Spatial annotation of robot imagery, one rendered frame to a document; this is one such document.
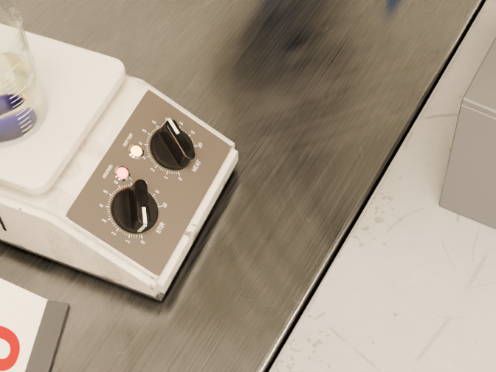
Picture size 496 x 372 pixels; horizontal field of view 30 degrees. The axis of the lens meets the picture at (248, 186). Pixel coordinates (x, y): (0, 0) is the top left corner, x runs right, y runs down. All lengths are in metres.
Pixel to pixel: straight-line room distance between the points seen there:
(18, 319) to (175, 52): 0.27
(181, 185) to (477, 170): 0.20
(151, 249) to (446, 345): 0.20
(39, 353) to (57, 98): 0.17
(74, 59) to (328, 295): 0.24
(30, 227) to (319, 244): 0.20
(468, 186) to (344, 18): 0.22
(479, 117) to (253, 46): 0.25
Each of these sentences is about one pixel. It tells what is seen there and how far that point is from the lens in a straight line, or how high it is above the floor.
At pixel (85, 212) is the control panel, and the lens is 0.61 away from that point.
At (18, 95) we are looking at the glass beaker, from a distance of 0.59.
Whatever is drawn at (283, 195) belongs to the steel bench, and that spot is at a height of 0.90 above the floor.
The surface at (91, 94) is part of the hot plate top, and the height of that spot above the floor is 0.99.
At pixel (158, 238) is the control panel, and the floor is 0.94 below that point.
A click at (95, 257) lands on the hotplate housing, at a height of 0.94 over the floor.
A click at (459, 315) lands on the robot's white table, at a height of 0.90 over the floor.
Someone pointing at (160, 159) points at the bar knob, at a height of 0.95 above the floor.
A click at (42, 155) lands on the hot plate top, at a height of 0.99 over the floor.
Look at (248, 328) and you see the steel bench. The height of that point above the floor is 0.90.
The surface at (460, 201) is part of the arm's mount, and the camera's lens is 0.66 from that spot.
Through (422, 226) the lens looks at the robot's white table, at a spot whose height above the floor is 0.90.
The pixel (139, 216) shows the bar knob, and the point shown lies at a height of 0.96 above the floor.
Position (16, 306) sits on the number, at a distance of 0.63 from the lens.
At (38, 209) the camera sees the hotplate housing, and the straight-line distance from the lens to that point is 0.61.
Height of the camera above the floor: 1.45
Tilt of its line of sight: 54 degrees down
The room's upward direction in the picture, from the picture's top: 4 degrees counter-clockwise
